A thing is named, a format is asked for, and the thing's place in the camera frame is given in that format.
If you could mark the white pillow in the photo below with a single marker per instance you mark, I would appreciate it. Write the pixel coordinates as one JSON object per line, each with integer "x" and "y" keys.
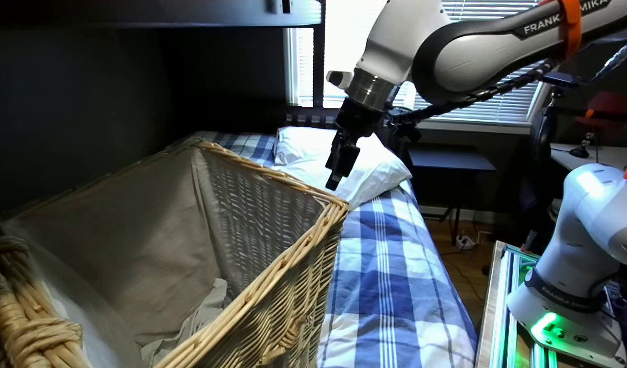
{"x": 377, "y": 169}

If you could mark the wooden robot platform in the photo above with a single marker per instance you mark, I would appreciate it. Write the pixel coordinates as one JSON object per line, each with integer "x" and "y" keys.
{"x": 503, "y": 320}

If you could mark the blue plaid bed sheet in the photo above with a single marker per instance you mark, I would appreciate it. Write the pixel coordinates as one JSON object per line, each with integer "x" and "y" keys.
{"x": 395, "y": 286}

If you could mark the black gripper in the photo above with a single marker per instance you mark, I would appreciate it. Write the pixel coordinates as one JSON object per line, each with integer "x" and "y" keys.
{"x": 357, "y": 122}

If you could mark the red object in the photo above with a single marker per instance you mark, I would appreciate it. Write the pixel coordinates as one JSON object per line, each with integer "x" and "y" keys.
{"x": 605, "y": 109}

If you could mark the small dark bench table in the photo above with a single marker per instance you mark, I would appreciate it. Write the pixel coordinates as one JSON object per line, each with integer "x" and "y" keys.
{"x": 447, "y": 159}

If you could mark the white desk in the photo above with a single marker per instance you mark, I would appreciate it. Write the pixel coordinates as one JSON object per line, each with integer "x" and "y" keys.
{"x": 600, "y": 156}

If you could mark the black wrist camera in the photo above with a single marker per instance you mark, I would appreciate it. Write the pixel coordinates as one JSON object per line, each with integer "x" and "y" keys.
{"x": 396, "y": 128}

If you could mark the white power strip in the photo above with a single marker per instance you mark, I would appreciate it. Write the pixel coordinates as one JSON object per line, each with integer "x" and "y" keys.
{"x": 466, "y": 240}

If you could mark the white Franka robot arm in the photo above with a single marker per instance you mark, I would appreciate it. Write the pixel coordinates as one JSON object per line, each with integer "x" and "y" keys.
{"x": 477, "y": 48}

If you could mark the dark wooden bunk bed frame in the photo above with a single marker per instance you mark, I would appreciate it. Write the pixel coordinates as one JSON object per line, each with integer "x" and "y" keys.
{"x": 317, "y": 54}

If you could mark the wicker laundry basket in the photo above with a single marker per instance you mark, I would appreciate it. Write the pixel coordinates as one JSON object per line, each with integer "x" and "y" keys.
{"x": 278, "y": 286}

